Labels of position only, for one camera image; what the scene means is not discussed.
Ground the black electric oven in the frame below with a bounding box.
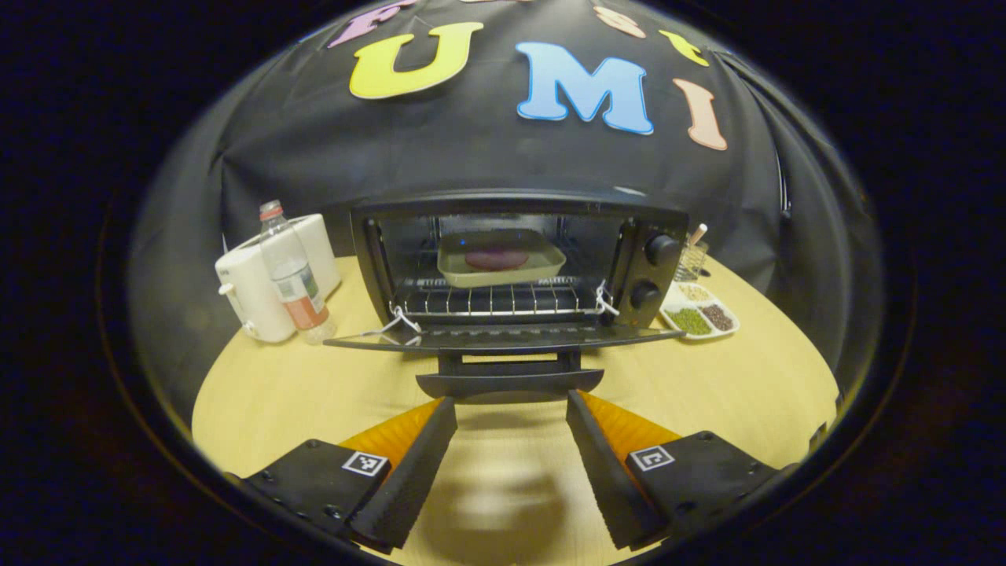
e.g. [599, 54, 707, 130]
[324, 189, 691, 404]

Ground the clear plastic bottle red label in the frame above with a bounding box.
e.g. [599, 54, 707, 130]
[259, 200, 337, 345]

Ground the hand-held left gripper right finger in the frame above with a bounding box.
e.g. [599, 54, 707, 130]
[566, 389, 787, 551]

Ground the white toaster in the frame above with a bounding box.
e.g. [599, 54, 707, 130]
[215, 213, 343, 344]

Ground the metal mesh utensil holder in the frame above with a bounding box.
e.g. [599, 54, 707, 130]
[674, 223, 710, 282]

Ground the pink round pastry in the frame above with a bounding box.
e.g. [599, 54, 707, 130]
[464, 248, 531, 272]

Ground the white divided dish of beans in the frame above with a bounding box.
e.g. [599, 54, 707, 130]
[659, 281, 740, 340]

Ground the black backdrop cloth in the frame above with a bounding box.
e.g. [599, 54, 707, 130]
[130, 0, 885, 410]

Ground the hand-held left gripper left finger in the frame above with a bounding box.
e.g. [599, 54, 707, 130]
[228, 395, 458, 551]

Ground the metal oven rack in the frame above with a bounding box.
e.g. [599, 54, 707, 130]
[389, 277, 610, 319]

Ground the cream food tray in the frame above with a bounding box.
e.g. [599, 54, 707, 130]
[436, 229, 567, 289]

